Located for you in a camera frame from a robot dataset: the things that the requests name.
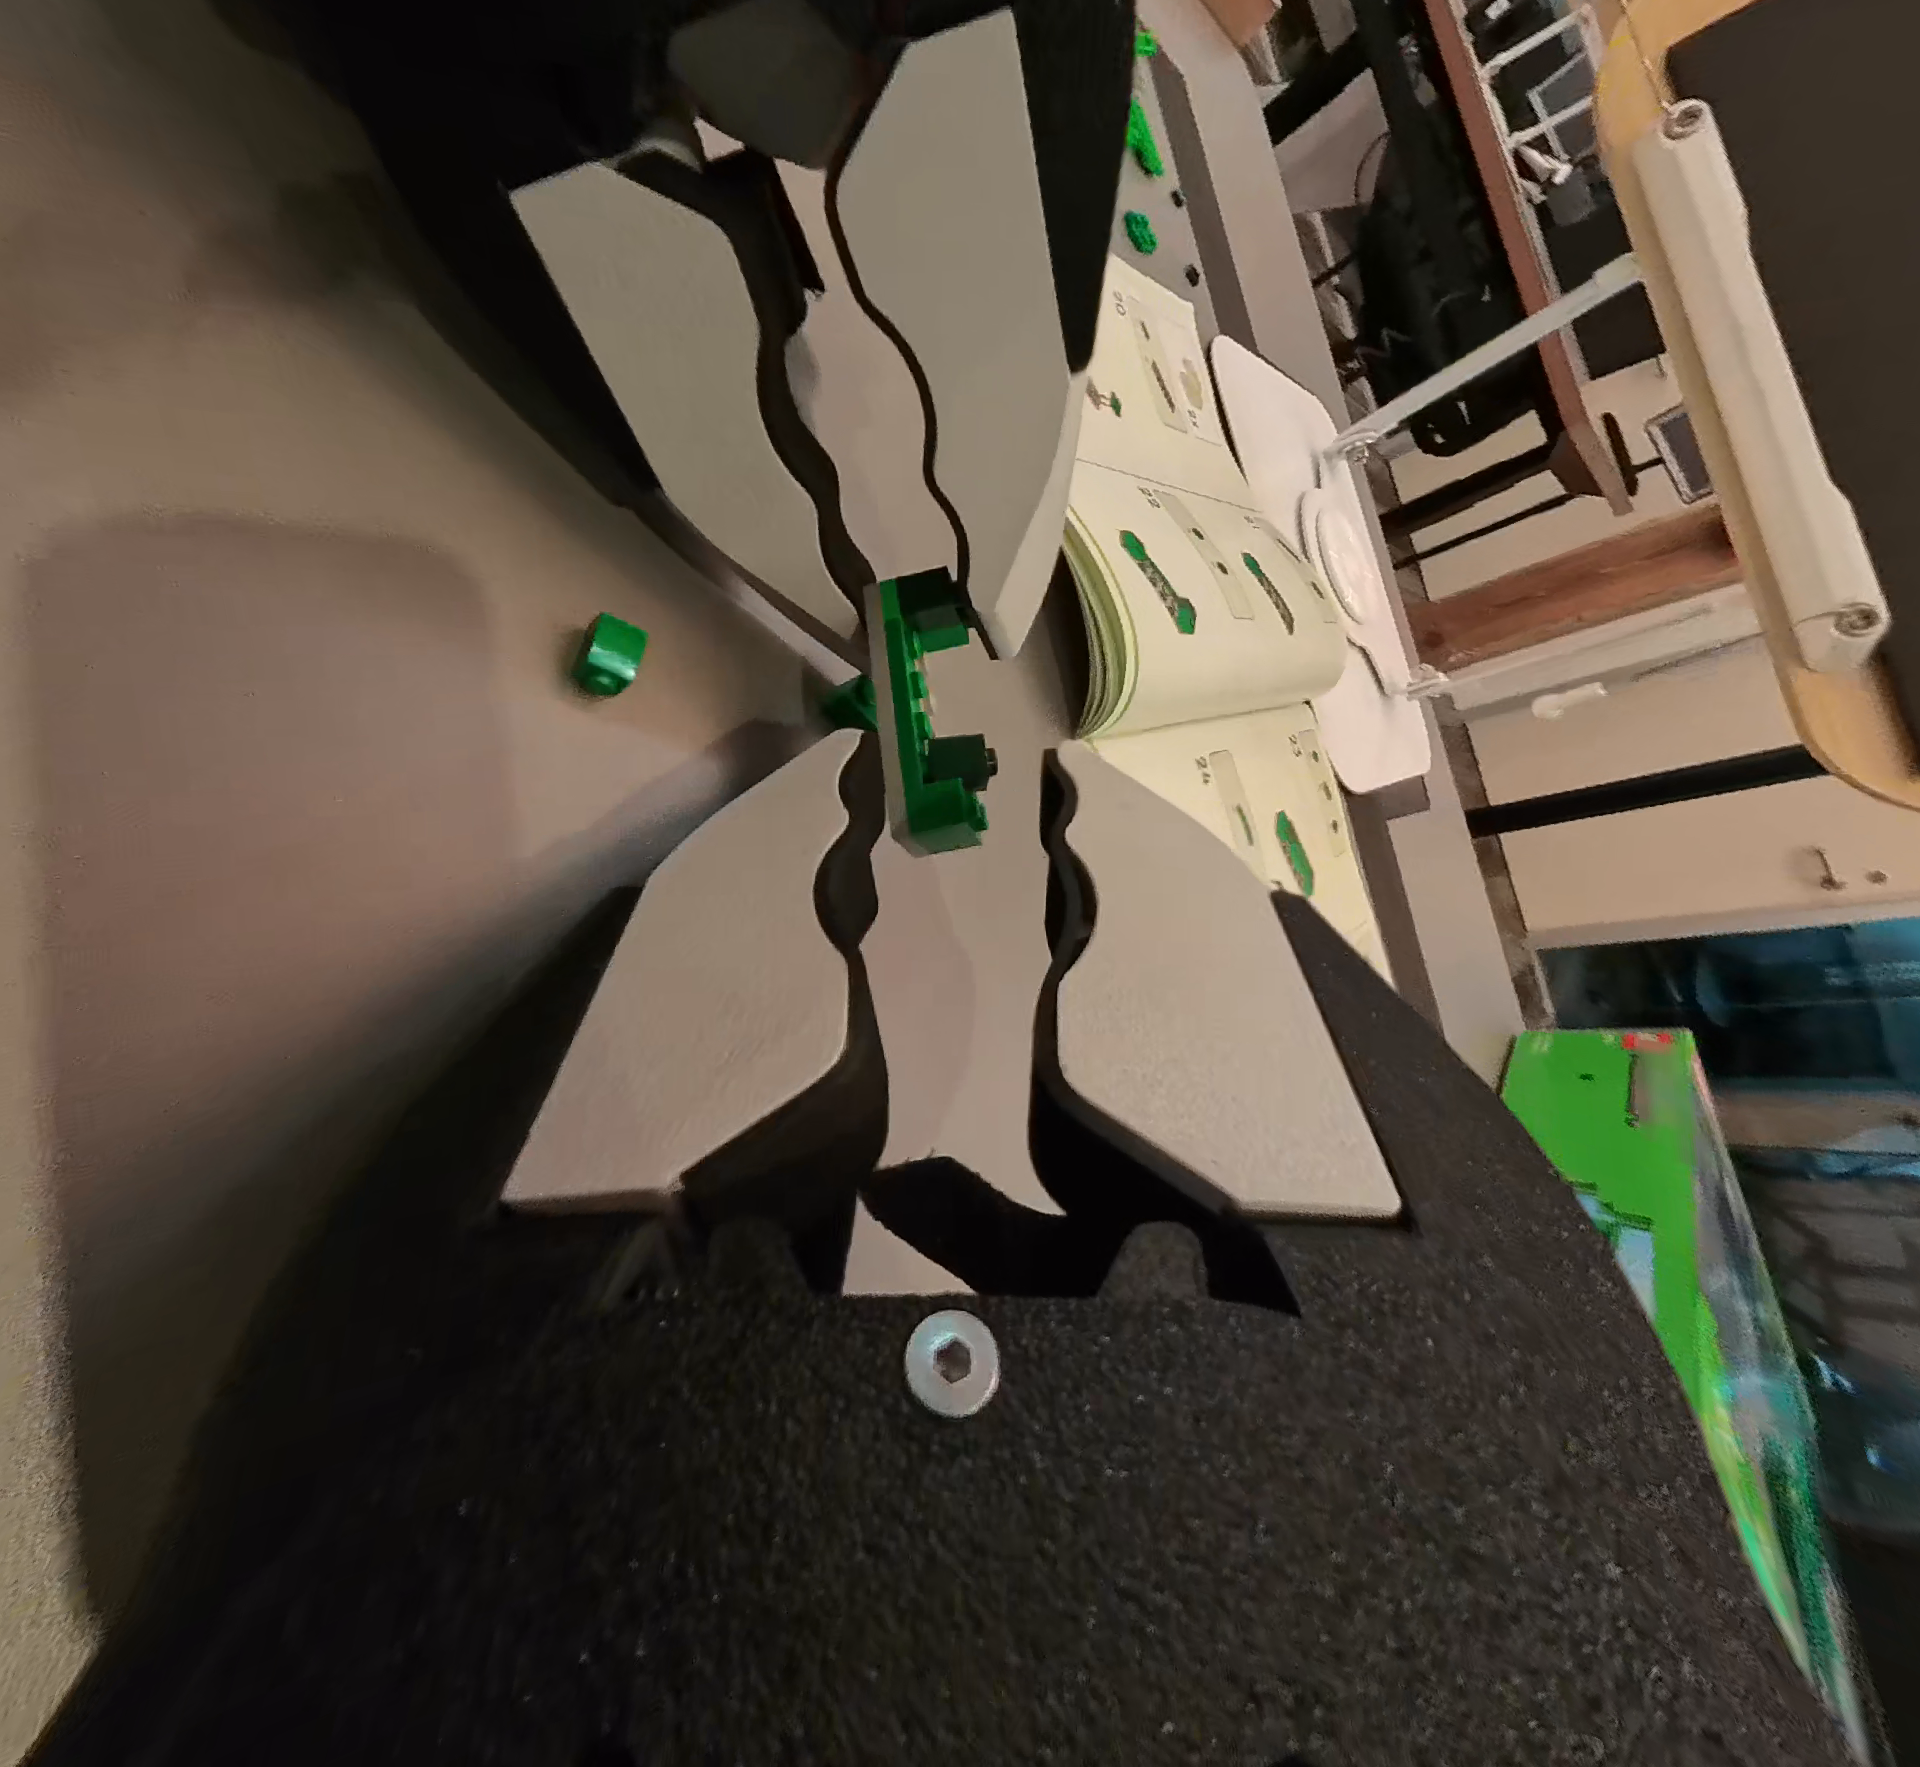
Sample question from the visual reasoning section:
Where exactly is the loose green cube brick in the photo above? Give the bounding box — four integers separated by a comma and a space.
570, 612, 652, 700

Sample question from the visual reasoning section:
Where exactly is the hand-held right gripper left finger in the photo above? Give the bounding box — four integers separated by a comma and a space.
498, 730, 890, 1292

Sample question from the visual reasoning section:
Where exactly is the brown wooden table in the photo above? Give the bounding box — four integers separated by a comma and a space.
1380, 0, 1644, 516

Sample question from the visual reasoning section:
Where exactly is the green brick assembly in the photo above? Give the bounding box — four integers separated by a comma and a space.
862, 570, 1002, 854

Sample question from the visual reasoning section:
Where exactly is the beige rimmed dark panel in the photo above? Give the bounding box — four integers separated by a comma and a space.
1566, 0, 1920, 810

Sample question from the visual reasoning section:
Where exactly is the green toy box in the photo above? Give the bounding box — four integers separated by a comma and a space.
1500, 1030, 1878, 1753

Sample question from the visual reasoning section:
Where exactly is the black office chair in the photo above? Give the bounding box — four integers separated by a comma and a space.
1334, 140, 1511, 456

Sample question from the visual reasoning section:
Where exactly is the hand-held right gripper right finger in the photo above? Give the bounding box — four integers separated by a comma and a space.
1029, 744, 1418, 1226

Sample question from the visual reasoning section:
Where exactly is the pile of green bricks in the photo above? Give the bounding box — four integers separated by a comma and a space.
1122, 24, 1202, 292

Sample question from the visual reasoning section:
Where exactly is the grey desk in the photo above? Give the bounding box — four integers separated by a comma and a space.
0, 0, 1518, 1767

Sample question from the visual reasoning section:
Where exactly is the open instruction booklet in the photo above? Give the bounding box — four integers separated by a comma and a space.
1056, 260, 1399, 990

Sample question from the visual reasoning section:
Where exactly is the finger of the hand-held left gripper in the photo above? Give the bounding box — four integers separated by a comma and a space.
507, 152, 880, 660
667, 0, 1086, 662

